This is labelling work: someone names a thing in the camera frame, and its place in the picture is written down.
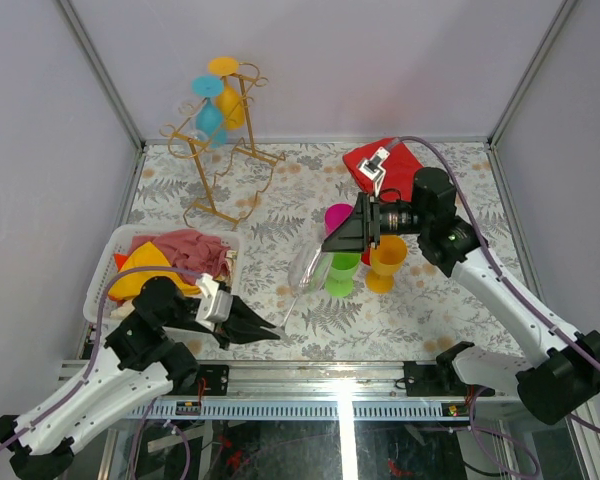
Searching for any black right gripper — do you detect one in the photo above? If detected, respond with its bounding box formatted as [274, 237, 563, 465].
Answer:
[323, 192, 431, 254]

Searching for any red plastic wine glass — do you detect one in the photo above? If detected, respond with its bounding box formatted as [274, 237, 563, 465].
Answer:
[361, 248, 371, 266]

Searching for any magenta plastic wine glass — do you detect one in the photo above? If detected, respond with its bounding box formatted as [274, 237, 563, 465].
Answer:
[324, 203, 354, 237]

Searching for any green plastic wine glass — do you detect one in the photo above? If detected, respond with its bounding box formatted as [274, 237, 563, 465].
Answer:
[324, 253, 361, 298]

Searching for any orange plastic wine glass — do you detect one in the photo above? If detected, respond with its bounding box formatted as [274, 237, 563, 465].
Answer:
[365, 235, 408, 294]
[208, 56, 245, 130]

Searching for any clear wine glass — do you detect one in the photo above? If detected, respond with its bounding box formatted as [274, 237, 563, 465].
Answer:
[177, 99, 208, 142]
[274, 231, 333, 341]

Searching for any teal plastic wine glass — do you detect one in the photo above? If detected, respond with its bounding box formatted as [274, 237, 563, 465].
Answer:
[191, 75, 227, 148]

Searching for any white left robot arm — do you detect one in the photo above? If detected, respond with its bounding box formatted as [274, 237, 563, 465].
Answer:
[0, 276, 280, 479]

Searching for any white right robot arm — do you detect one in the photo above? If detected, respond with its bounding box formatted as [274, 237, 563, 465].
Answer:
[322, 166, 600, 425]

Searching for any red folded cloth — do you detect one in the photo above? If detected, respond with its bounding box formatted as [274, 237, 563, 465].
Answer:
[343, 138, 422, 202]

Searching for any pink crumpled cloth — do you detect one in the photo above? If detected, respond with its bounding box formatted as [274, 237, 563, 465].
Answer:
[127, 229, 229, 277]

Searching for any yellow cloth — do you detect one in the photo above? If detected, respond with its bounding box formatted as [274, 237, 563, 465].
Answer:
[108, 242, 201, 302]

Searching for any white plastic basket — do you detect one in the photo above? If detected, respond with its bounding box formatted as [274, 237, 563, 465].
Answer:
[83, 224, 246, 323]

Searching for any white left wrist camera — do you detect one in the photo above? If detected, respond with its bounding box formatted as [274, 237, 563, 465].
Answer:
[195, 273, 233, 325]

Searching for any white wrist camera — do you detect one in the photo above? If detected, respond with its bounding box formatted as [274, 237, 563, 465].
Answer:
[357, 147, 390, 197]
[195, 273, 233, 325]

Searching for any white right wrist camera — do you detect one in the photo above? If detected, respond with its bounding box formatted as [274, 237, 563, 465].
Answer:
[357, 147, 390, 197]

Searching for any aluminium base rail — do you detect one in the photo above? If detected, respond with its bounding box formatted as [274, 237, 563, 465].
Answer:
[54, 360, 594, 399]

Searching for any grey cable duct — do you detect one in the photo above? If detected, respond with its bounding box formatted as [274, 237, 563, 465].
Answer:
[127, 399, 469, 422]

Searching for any gold wire wine glass rack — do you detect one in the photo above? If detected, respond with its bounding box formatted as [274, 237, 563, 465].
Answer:
[160, 60, 288, 226]

